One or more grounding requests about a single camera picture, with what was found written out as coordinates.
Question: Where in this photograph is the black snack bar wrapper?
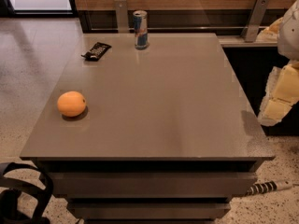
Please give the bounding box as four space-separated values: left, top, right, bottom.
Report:
82 42 111 62

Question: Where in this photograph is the right metal wall bracket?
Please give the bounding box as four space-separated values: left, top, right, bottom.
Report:
241 0 270 43

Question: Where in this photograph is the left metal wall bracket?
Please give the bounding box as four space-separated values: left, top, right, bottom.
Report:
114 0 129 34

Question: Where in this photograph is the blue silver drink can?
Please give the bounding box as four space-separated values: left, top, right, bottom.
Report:
133 10 149 49

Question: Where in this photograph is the metal wall bracket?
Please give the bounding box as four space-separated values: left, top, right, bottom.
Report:
241 0 270 43
114 0 129 34

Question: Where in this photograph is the glass door panel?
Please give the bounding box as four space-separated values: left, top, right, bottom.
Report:
0 0 76 17

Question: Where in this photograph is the striped grey cable connector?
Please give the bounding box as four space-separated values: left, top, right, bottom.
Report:
246 180 293 196

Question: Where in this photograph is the orange fruit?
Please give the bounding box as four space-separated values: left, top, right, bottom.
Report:
57 91 86 117

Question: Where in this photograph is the black bag with straps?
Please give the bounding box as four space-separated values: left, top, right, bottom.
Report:
0 161 54 224

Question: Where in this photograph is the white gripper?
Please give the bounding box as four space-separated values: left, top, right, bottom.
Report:
256 0 299 127

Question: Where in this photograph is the grey drawer cabinet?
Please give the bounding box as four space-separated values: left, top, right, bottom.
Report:
21 34 274 224

